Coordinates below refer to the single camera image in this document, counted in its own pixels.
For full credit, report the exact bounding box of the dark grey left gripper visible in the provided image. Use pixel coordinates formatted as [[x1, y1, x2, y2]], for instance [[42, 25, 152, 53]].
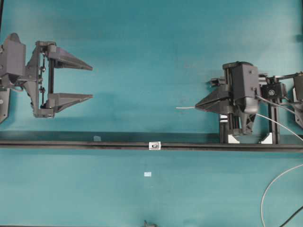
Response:
[[25, 41, 93, 118]]

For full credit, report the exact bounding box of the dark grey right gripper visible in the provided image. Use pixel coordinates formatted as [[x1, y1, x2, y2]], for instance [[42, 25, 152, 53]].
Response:
[[195, 62, 257, 135]]

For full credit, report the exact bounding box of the thin grey wire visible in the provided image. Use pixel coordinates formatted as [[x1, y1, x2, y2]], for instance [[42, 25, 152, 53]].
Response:
[[175, 105, 303, 227]]

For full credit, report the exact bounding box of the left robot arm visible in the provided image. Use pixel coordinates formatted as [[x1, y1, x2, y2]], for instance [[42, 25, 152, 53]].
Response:
[[0, 39, 93, 118]]

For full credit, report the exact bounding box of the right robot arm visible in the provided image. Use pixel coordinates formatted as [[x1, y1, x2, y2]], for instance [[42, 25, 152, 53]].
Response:
[[195, 61, 303, 136]]

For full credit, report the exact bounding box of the silver metal fitting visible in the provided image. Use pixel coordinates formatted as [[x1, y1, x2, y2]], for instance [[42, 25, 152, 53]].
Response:
[[149, 141, 161, 150]]

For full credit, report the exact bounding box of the dark object bottom edge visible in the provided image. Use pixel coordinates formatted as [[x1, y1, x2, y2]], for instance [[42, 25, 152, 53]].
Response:
[[143, 220, 157, 227]]

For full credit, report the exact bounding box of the grey camera box right wrist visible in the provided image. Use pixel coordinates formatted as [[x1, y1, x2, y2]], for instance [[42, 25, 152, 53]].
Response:
[[231, 61, 260, 100]]

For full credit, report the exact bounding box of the grey camera box wrist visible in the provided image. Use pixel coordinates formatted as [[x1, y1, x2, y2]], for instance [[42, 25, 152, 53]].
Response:
[[231, 61, 260, 100], [0, 33, 26, 87]]

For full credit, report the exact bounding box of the grey camera box left wrist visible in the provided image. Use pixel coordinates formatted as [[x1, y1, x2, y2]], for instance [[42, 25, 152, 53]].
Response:
[[0, 33, 26, 87]]

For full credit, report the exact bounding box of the black aluminium frame stand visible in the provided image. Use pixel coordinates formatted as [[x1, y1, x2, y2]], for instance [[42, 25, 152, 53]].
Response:
[[219, 73, 281, 144]]

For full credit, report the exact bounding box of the grey tape patch on rail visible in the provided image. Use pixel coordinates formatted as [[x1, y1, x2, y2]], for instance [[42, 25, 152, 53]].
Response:
[[93, 136, 102, 141]]

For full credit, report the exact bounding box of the long black aluminium rail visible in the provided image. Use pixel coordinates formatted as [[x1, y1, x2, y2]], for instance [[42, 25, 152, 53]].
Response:
[[0, 140, 303, 153]]

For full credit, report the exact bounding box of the black cable bottom right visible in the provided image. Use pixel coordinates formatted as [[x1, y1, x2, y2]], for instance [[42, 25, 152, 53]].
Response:
[[279, 200, 303, 227]]

